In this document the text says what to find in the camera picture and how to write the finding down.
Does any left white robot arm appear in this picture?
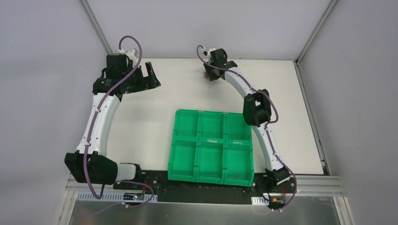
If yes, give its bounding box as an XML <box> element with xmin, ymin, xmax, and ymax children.
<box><xmin>64</xmin><ymin>53</ymin><xmax>161</xmax><ymax>190</ymax></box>

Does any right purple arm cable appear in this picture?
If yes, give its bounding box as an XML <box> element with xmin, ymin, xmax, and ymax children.
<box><xmin>196</xmin><ymin>45</ymin><xmax>298</xmax><ymax>213</ymax></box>

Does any left white cable duct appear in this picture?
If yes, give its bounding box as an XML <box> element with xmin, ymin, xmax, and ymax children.
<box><xmin>77</xmin><ymin>191</ymin><xmax>158</xmax><ymax>203</ymax></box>

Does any white cable duct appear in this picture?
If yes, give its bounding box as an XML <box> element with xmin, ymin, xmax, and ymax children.
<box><xmin>251</xmin><ymin>196</ymin><xmax>269</xmax><ymax>206</ymax></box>
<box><xmin>77</xmin><ymin>191</ymin><xmax>158</xmax><ymax>203</ymax></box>

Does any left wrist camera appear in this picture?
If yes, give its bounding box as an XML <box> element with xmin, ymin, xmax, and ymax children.
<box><xmin>125</xmin><ymin>48</ymin><xmax>139</xmax><ymax>65</ymax></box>

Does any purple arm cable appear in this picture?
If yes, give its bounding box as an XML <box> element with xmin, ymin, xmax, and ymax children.
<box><xmin>82</xmin><ymin>36</ymin><xmax>154</xmax><ymax>209</ymax></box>
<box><xmin>196</xmin><ymin>45</ymin><xmax>298</xmax><ymax>213</ymax></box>

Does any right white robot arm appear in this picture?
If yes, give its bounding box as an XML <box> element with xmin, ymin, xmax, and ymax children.
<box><xmin>196</xmin><ymin>45</ymin><xmax>297</xmax><ymax>192</ymax></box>

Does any aluminium frame rail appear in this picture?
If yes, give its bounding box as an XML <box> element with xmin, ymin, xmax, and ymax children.
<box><xmin>65</xmin><ymin>170</ymin><xmax>346</xmax><ymax>197</ymax></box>

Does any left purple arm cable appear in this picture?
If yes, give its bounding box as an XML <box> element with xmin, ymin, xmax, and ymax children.
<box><xmin>82</xmin><ymin>36</ymin><xmax>154</xmax><ymax>209</ymax></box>

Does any right white cable duct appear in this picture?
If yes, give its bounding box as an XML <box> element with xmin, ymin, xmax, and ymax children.
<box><xmin>251</xmin><ymin>196</ymin><xmax>269</xmax><ymax>206</ymax></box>

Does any green six-compartment tray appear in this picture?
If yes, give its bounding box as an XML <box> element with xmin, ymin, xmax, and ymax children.
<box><xmin>168</xmin><ymin>109</ymin><xmax>255</xmax><ymax>187</ymax></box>

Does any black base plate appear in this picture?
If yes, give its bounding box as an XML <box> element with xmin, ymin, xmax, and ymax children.
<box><xmin>112</xmin><ymin>170</ymin><xmax>298</xmax><ymax>205</ymax></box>

